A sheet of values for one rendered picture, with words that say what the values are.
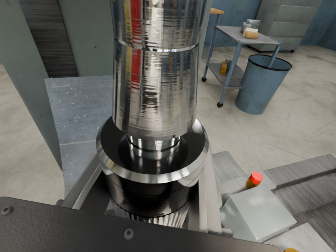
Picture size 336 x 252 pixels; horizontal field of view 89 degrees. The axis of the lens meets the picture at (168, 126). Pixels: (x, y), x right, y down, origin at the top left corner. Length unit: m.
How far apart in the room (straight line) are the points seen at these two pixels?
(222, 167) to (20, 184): 1.60
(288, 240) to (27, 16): 0.54
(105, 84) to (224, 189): 0.35
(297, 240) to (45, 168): 1.70
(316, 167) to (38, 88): 0.72
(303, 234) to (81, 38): 0.50
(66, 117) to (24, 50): 0.15
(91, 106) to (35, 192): 1.27
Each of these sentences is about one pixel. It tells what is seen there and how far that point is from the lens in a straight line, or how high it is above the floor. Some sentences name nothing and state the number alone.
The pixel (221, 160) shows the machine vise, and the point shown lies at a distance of 0.38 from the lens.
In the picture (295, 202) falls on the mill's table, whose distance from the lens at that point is 0.49.
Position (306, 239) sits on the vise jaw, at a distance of 0.31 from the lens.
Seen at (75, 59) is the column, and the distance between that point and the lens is 0.45.
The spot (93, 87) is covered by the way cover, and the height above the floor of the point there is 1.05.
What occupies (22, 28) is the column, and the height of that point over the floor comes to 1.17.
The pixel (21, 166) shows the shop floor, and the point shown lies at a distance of 1.90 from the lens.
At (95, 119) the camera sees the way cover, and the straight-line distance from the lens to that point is 0.47.
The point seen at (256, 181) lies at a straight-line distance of 0.30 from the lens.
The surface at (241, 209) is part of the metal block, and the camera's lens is 0.25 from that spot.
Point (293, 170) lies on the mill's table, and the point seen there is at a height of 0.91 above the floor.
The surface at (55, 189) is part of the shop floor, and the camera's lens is 1.62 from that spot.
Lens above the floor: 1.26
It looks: 40 degrees down
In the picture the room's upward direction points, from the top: 6 degrees clockwise
